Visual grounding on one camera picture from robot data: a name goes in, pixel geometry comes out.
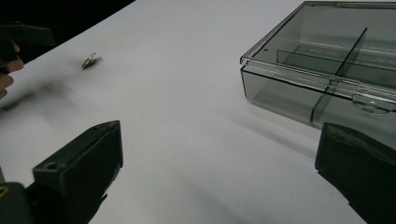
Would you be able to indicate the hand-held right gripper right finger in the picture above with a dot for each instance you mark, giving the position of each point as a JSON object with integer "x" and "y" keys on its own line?
{"x": 361, "y": 168}

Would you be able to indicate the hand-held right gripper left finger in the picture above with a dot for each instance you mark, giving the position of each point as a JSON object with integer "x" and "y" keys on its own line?
{"x": 84, "y": 161}

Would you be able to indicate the small shiny metal piece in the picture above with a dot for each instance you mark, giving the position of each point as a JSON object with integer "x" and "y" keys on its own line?
{"x": 88, "y": 61}

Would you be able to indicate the clear grey plastic compartment box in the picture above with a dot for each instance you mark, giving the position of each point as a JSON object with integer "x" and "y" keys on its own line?
{"x": 299, "y": 62}

